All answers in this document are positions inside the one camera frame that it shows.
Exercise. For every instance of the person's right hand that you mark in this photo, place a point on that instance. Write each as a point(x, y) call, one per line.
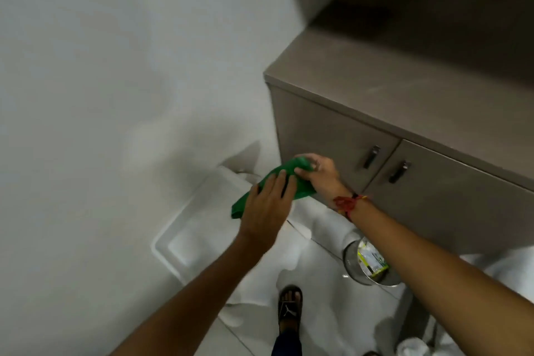
point(323, 178)

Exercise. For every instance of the person's left hand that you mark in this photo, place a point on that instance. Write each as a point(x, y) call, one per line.
point(263, 214)

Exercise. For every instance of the person's left little finger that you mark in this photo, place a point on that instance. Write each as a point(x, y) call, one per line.
point(255, 194)

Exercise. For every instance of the person's right thumb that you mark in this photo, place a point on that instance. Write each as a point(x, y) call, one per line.
point(303, 172)

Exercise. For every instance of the person's left middle finger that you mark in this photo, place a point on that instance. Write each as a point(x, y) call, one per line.
point(280, 182)

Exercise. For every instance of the green cleaning cloth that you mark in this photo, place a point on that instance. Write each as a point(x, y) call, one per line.
point(246, 202)

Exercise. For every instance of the person's left forearm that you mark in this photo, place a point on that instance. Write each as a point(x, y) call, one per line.
point(196, 301)

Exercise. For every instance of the person's right forearm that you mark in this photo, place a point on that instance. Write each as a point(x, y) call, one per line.
point(438, 280)

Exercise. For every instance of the grey-brown cabinet door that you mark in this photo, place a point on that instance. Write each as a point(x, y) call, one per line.
point(450, 201)
point(321, 134)

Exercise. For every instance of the white plastic tray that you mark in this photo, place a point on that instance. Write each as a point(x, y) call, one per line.
point(200, 230)

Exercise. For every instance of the shiny metal trash can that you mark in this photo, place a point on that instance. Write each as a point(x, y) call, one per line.
point(352, 262)

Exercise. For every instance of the green and white packet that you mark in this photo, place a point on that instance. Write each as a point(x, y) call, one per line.
point(371, 259)

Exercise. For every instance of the black sandal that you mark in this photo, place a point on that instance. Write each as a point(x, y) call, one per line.
point(290, 305)

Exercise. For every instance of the grey-brown cabinet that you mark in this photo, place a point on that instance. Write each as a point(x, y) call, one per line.
point(417, 88)

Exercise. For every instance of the blue jeans leg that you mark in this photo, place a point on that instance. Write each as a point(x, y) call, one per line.
point(287, 345)

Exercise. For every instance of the white crumpled object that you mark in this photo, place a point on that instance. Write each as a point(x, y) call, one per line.
point(412, 347)

